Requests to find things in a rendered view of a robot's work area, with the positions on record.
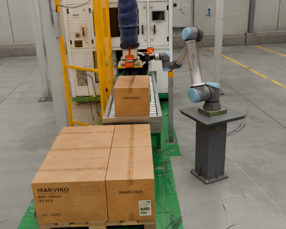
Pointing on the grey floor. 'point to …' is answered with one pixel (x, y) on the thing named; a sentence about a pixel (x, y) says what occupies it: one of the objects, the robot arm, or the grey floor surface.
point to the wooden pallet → (149, 224)
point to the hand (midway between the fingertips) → (137, 59)
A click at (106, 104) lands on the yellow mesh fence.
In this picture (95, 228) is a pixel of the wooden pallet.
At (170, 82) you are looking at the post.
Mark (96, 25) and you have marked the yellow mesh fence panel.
